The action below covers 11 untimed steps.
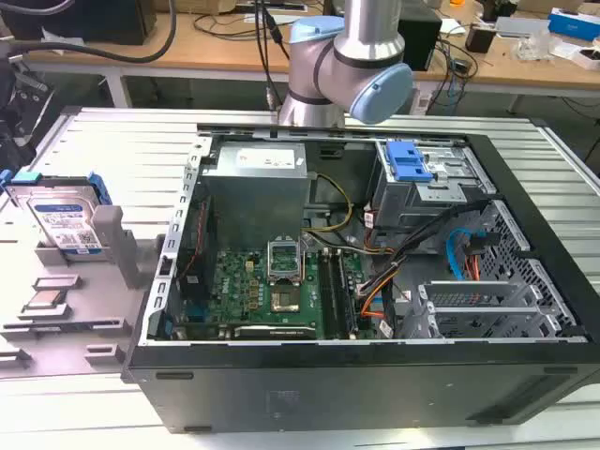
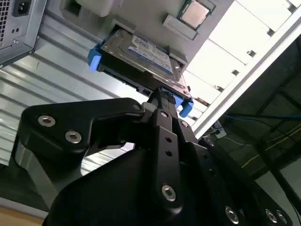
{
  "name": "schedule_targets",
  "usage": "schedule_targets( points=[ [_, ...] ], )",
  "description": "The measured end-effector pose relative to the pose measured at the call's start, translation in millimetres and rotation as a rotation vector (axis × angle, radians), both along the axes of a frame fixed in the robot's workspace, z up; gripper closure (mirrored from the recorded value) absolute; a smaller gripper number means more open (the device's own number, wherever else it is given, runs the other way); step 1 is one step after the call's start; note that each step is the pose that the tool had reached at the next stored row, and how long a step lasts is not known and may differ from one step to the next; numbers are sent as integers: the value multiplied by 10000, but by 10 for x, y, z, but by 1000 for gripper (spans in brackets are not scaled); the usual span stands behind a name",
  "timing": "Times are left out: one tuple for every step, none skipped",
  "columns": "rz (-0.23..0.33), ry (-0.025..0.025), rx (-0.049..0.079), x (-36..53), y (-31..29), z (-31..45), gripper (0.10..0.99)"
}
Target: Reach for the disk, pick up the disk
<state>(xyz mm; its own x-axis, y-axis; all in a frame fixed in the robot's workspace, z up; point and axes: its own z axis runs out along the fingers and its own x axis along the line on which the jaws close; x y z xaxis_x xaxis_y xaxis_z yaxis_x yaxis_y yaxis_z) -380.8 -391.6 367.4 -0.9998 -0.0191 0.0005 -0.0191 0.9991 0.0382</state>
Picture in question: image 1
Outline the dark brown box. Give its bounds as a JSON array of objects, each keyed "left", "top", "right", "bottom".
[{"left": 464, "top": 23, "right": 497, "bottom": 53}]

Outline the blue wire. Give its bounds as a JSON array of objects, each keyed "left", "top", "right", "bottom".
[{"left": 444, "top": 228, "right": 475, "bottom": 283}]

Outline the blue disk bay latch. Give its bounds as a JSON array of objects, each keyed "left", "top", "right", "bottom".
[{"left": 385, "top": 141, "right": 434, "bottom": 184}]

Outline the black cable bundle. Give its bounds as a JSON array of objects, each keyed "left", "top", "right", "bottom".
[{"left": 368, "top": 198, "right": 489, "bottom": 283}]

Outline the wooden desk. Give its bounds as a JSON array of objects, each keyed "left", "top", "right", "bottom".
[{"left": 22, "top": 7, "right": 600, "bottom": 100}]

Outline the silver CPU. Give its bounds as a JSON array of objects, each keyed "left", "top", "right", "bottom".
[{"left": 27, "top": 290, "right": 65, "bottom": 308}]

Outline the black open PC case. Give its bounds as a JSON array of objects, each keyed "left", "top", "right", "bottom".
[{"left": 121, "top": 122, "right": 600, "bottom": 435}]

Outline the metal socket cover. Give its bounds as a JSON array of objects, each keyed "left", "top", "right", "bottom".
[{"left": 265, "top": 238, "right": 308, "bottom": 288}]

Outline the black box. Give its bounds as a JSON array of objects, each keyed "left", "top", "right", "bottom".
[{"left": 397, "top": 7, "right": 443, "bottom": 72}]

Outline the CPU socket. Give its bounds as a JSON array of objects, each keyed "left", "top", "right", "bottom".
[{"left": 270, "top": 287, "right": 302, "bottom": 315}]

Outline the black RAM slot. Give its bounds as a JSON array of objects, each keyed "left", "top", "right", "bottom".
[
  {"left": 320, "top": 248, "right": 339, "bottom": 339},
  {"left": 335, "top": 248, "right": 361, "bottom": 338}
]

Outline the green motherboard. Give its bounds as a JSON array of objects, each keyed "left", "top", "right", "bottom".
[{"left": 176, "top": 247, "right": 372, "bottom": 341}]

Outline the grey parts rack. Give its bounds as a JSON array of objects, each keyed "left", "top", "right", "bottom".
[{"left": 0, "top": 204, "right": 166, "bottom": 377}]

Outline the thick black cable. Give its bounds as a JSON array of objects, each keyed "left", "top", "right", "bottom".
[{"left": 0, "top": 0, "right": 178, "bottom": 64}]

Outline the silver drive cage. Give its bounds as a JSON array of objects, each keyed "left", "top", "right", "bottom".
[{"left": 373, "top": 140, "right": 497, "bottom": 232}]

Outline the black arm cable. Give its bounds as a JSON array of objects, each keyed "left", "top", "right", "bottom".
[{"left": 256, "top": 0, "right": 293, "bottom": 112}]

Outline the orange wire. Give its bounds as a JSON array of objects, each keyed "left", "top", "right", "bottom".
[{"left": 462, "top": 251, "right": 480, "bottom": 283}]

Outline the yellow wire bundle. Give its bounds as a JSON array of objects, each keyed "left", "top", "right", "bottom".
[{"left": 301, "top": 172, "right": 354, "bottom": 233}]

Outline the silver disk bay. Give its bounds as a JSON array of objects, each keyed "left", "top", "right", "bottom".
[{"left": 401, "top": 279, "right": 578, "bottom": 339}]

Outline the black machine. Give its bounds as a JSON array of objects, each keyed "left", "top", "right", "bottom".
[{"left": 0, "top": 54, "right": 50, "bottom": 147}]

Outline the blue cardboard box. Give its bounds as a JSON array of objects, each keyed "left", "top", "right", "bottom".
[{"left": 547, "top": 6, "right": 600, "bottom": 38}]

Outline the grey power supply unit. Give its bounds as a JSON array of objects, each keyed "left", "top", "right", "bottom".
[{"left": 198, "top": 142, "right": 311, "bottom": 241}]

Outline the hard disk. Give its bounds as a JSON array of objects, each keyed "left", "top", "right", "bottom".
[{"left": 0, "top": 169, "right": 114, "bottom": 258}]

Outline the black case fan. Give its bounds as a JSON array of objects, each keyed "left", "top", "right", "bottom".
[{"left": 179, "top": 195, "right": 213, "bottom": 302}]

